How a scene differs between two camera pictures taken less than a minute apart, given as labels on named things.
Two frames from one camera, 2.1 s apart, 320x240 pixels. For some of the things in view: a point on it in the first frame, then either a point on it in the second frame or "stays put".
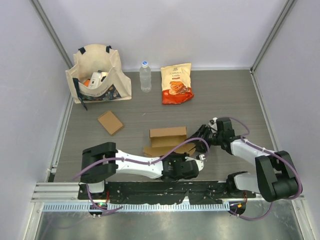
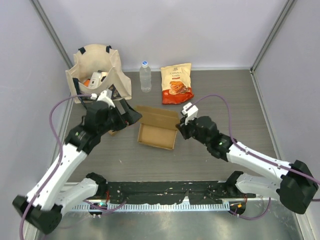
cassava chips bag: [176, 87] stays put
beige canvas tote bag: [90, 58] stays put
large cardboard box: [164, 139] to [158, 126]
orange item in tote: [86, 82] stays put
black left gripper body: [176, 157] to [115, 122]
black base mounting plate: [157, 192] stays put
